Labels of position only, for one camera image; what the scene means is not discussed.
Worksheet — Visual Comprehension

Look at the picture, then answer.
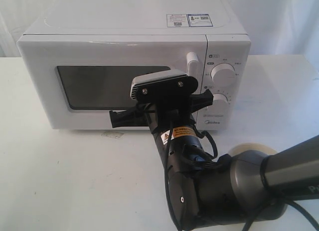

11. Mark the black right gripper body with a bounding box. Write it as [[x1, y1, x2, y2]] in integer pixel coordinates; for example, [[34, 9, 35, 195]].
[[142, 97, 199, 166]]

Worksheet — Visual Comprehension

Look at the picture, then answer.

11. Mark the white microwave door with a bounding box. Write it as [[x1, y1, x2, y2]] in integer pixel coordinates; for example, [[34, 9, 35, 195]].
[[17, 35, 207, 130]]

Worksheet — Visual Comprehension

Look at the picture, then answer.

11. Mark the beige bowl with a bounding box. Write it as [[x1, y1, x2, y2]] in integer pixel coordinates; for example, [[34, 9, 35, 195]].
[[228, 143, 278, 157]]

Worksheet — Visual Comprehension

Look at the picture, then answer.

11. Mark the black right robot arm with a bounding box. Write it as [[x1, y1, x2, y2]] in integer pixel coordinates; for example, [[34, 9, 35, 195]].
[[110, 90, 319, 231]]

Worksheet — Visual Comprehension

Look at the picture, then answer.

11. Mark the white microwave body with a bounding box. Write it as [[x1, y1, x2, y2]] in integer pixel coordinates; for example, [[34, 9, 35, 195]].
[[21, 0, 251, 131]]

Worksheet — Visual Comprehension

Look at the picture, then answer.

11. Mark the lower white control knob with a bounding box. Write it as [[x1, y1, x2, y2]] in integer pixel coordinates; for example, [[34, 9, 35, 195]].
[[212, 93, 229, 109]]

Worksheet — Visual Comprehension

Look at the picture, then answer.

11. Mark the white control knob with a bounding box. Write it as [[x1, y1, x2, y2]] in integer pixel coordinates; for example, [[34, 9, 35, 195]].
[[210, 63, 236, 87], [212, 93, 229, 109]]

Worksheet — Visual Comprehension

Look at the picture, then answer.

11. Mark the clear tape patch on table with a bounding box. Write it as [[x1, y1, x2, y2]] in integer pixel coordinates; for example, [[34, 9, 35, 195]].
[[101, 130, 124, 139]]

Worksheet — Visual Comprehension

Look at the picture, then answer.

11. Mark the upper white control knob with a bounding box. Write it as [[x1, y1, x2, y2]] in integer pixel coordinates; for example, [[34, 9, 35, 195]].
[[210, 63, 236, 87]]

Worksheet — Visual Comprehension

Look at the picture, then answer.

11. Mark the blue white warning sticker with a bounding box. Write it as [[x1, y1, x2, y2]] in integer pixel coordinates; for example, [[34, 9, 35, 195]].
[[166, 13, 213, 27]]

